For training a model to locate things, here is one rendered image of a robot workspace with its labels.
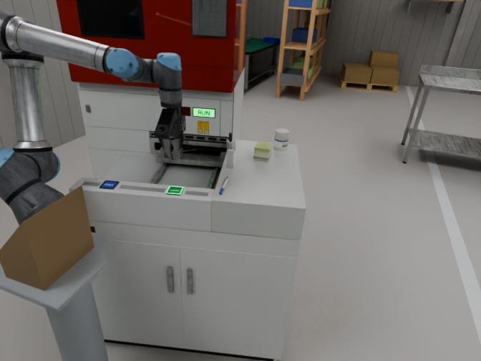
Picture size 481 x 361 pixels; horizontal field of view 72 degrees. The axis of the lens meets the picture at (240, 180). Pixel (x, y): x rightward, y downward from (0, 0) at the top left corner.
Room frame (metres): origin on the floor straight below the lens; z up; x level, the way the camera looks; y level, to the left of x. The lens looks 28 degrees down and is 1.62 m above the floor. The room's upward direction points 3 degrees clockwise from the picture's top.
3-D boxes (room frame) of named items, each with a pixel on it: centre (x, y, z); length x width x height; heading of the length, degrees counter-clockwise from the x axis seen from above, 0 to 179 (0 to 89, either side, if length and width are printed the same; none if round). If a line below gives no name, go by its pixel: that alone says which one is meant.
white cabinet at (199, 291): (1.36, 0.22, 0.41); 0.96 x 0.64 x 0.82; 86
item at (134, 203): (1.11, 0.38, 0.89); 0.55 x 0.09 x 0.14; 86
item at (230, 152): (1.35, 0.05, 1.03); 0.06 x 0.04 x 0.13; 176
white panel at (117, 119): (1.71, 0.46, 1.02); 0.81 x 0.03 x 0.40; 86
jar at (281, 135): (1.58, -0.19, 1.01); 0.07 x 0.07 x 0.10
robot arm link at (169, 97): (1.12, 0.25, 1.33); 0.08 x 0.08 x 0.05
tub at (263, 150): (1.45, -0.10, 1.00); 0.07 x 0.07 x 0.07; 77
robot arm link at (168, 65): (1.12, 0.25, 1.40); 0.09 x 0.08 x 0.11; 90
